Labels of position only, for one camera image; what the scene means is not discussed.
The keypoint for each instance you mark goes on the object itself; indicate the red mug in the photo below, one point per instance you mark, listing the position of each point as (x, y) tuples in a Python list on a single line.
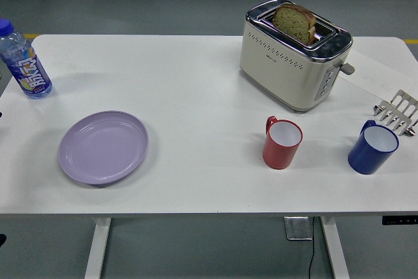
[(277, 155)]

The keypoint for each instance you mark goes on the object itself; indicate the blue mug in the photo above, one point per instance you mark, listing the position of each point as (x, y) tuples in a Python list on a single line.
[(364, 159)]

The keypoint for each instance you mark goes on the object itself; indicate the large brown bread slice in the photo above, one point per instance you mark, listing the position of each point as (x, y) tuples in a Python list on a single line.
[(290, 22)]

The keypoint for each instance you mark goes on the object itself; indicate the white table leg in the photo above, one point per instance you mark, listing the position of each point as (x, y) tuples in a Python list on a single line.
[(333, 246), (98, 246)]

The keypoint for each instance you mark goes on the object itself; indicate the lilac round plate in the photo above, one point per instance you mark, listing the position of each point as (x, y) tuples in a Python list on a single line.
[(102, 148)]

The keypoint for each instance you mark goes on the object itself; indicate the plastic bottle blue label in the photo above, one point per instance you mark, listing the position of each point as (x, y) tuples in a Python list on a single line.
[(27, 70)]

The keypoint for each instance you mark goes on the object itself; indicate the white paper sheet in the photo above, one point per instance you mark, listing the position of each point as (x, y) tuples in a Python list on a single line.
[(375, 70)]

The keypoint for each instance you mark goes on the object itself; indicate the black table control panel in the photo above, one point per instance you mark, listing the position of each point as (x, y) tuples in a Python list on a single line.
[(400, 220)]

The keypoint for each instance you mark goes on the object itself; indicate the silver box under table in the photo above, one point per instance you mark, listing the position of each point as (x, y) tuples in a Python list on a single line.
[(298, 228)]

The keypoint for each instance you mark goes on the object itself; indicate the metal toast rack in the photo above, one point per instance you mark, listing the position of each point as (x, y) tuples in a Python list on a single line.
[(403, 106)]

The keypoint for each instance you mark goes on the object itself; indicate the small brown bread slice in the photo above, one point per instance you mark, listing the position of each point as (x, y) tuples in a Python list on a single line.
[(315, 35)]

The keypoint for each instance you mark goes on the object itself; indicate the cream and chrome toaster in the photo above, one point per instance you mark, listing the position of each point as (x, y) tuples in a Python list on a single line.
[(277, 73)]

